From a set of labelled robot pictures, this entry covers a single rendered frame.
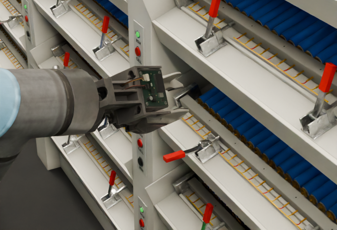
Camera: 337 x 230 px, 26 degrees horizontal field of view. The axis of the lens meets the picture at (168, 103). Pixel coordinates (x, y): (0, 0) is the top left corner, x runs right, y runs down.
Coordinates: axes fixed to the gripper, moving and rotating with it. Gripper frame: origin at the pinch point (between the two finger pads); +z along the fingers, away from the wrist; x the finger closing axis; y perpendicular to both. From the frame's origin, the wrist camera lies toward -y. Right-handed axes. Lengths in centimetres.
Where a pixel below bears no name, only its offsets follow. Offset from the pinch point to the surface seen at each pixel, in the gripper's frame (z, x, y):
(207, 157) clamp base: 7.2, -9.4, -2.6
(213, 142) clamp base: 7.5, -7.3, -0.9
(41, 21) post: 29, 39, -72
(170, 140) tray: 9.1, -4.6, -12.4
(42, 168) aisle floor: 41, 4, -101
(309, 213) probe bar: 3.7, -21.3, 17.6
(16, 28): 38, 46, -97
